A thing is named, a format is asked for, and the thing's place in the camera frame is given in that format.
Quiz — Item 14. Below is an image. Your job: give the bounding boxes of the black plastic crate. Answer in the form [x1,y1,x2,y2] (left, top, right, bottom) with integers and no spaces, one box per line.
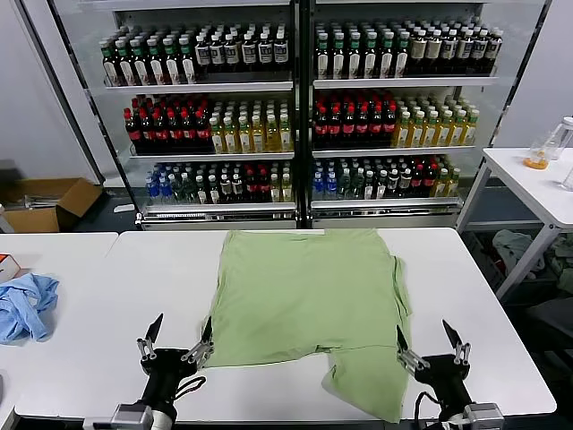
[463,230,509,292]

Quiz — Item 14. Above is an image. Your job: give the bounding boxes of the orange and white box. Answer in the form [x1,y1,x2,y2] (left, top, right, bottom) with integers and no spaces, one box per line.
[0,253,21,283]

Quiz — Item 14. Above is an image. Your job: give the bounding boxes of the light green t-shirt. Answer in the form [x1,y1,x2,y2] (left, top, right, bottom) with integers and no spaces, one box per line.
[203,228,412,425]

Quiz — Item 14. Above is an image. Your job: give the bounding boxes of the grey metal parts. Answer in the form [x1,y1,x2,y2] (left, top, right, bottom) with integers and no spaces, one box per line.
[22,194,60,211]

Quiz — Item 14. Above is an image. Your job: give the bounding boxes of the beverage cooler cabinet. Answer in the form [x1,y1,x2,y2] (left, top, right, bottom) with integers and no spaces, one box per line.
[48,0,306,232]
[304,0,503,230]

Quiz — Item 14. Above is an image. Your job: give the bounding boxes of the red cap cola bottle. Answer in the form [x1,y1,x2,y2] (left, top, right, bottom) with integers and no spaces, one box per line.
[195,107,212,152]
[244,169,260,203]
[382,103,398,149]
[355,103,372,149]
[313,104,329,150]
[342,103,358,149]
[181,107,198,152]
[167,108,184,153]
[138,108,156,154]
[152,108,169,153]
[423,162,439,198]
[369,103,385,149]
[328,104,344,150]
[257,169,272,203]
[411,163,426,198]
[124,108,141,154]

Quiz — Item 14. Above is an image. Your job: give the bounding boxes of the open cardboard box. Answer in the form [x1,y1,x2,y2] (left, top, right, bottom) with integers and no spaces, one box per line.
[0,176,104,233]

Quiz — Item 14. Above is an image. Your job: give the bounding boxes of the black chair seat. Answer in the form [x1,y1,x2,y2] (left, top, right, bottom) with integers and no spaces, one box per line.
[523,296,573,355]

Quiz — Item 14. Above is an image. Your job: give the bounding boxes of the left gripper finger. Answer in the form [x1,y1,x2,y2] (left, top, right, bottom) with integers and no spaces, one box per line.
[136,313,165,362]
[180,315,216,365]

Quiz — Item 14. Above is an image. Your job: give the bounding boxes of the glass beaker with orange liquid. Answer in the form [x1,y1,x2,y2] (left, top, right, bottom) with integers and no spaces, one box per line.
[523,139,551,170]

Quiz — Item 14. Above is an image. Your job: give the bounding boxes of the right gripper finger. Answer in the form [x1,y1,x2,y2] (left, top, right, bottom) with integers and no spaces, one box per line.
[395,325,432,374]
[441,319,473,366]

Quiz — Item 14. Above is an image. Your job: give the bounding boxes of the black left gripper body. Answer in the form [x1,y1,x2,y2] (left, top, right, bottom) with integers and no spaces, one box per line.
[141,347,205,408]

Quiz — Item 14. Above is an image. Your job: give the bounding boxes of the grey-green cloth pile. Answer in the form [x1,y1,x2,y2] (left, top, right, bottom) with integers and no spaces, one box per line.
[492,228,547,281]

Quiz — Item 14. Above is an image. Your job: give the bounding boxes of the white side table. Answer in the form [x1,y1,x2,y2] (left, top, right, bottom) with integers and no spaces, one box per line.
[456,146,573,302]

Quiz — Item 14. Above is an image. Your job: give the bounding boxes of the clear bottle white cap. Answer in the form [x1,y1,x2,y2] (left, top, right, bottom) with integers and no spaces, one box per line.
[546,115,573,161]

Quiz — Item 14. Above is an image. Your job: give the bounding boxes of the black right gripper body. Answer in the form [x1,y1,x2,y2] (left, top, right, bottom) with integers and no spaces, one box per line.
[414,353,475,412]

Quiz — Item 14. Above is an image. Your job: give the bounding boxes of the white metal cooler shelf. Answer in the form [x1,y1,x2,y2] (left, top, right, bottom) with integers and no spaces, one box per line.
[141,201,297,214]
[129,150,295,161]
[312,76,499,89]
[312,144,477,158]
[103,80,295,94]
[311,196,462,210]

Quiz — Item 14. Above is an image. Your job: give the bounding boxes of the white cap beige label bottle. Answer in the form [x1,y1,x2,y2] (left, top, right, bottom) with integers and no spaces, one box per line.
[440,29,458,75]
[409,29,427,75]
[425,29,443,75]
[486,29,503,73]
[472,28,490,74]
[457,29,475,74]

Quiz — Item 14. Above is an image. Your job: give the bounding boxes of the crumpled light blue shirt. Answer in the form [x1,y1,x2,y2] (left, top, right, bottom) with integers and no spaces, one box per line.
[0,272,61,345]

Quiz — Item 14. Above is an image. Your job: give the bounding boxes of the dark green cloth pile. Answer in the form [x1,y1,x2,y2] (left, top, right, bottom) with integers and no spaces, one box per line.
[548,236,573,274]

